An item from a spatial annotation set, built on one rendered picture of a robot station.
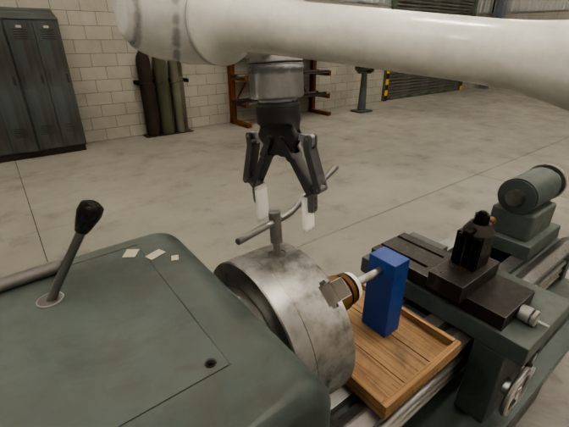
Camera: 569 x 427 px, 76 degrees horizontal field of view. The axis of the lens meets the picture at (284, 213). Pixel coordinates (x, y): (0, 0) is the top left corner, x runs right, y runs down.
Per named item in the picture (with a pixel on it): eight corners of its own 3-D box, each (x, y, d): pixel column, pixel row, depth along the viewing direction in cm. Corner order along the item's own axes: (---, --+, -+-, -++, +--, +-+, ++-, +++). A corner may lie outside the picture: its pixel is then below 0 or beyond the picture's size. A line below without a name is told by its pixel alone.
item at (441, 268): (459, 303, 95) (463, 287, 93) (425, 285, 103) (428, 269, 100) (495, 275, 107) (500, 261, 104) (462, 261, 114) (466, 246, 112)
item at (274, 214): (279, 271, 67) (275, 213, 63) (270, 268, 69) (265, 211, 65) (286, 266, 69) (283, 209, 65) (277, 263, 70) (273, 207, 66)
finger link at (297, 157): (287, 136, 64) (293, 132, 63) (317, 192, 64) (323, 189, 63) (273, 140, 61) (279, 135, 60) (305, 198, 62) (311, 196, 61)
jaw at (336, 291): (300, 327, 71) (329, 311, 62) (288, 304, 72) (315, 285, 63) (340, 304, 77) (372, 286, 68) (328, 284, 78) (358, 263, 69)
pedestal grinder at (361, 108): (360, 113, 871) (365, 62, 822) (349, 111, 897) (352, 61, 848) (373, 111, 897) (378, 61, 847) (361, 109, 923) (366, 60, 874)
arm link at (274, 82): (270, 64, 65) (272, 99, 67) (234, 65, 58) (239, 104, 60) (313, 61, 59) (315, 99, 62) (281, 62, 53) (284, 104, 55)
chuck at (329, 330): (321, 448, 65) (315, 298, 53) (233, 352, 88) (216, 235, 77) (356, 419, 70) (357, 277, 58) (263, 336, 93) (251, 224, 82)
